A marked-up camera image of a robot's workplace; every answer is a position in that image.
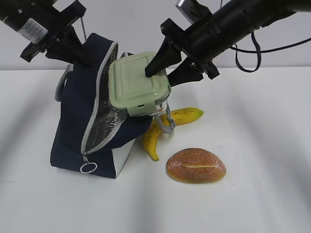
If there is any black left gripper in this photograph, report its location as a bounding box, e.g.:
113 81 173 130
20 0 94 67

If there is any brown bread roll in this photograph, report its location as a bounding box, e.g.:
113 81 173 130
166 148 226 184

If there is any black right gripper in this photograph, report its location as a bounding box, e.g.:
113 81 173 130
145 15 220 87

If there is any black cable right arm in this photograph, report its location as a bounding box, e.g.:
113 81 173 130
228 33 311 72

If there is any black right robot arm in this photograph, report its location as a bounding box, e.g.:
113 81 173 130
145 0 311 86

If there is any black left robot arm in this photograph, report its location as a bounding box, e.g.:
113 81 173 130
0 0 93 67

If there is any navy lunch bag grey trim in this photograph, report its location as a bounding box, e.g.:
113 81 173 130
50 33 170 179

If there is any yellow banana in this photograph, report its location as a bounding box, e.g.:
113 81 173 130
142 107 204 162

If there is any green lid glass container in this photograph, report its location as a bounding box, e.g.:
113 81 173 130
108 51 171 117

